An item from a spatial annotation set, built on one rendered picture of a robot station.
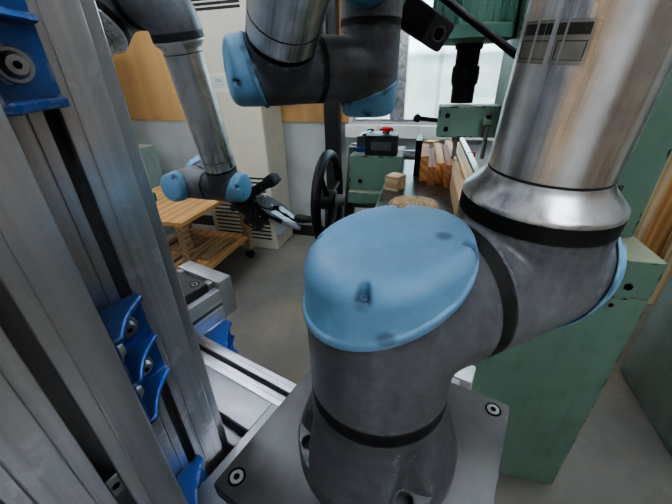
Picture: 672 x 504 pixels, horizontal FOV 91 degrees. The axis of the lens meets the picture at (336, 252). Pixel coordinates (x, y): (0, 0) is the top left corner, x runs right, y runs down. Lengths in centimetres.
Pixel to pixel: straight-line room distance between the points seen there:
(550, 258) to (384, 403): 15
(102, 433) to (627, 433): 160
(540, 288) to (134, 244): 31
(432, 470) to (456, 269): 18
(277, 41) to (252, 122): 189
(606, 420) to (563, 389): 61
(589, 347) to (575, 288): 70
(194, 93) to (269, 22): 45
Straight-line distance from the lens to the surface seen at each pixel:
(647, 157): 93
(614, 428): 167
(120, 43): 84
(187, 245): 184
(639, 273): 91
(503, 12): 86
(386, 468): 30
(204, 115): 80
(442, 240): 22
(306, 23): 36
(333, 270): 20
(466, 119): 89
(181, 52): 78
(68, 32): 28
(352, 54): 45
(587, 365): 104
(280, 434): 39
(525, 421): 117
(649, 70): 27
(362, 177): 88
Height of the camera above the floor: 114
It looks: 28 degrees down
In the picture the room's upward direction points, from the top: 2 degrees counter-clockwise
